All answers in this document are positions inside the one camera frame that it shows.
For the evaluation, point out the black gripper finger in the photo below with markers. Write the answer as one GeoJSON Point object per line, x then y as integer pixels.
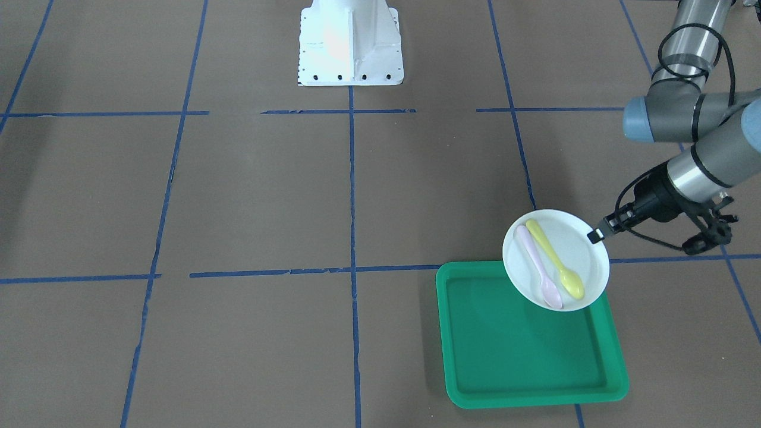
{"type": "Point", "coordinates": [598, 234]}

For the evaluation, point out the pink plastic spoon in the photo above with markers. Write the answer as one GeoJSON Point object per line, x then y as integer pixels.
{"type": "Point", "coordinates": [548, 289]}

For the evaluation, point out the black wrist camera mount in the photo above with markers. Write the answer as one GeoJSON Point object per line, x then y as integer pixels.
{"type": "Point", "coordinates": [714, 227]}

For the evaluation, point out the yellow plastic spoon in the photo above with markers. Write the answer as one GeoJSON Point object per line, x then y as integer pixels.
{"type": "Point", "coordinates": [570, 280]}

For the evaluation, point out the white round plate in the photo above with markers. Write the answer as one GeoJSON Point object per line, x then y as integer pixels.
{"type": "Point", "coordinates": [551, 262]}

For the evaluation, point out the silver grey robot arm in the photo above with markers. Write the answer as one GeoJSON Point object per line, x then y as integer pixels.
{"type": "Point", "coordinates": [693, 99]}

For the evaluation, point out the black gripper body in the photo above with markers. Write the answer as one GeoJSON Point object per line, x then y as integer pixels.
{"type": "Point", "coordinates": [652, 199]}

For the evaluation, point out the green plastic tray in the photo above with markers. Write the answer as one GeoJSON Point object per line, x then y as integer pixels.
{"type": "Point", "coordinates": [500, 350]}

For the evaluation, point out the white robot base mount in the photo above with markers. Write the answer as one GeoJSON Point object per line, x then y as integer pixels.
{"type": "Point", "coordinates": [343, 43]}

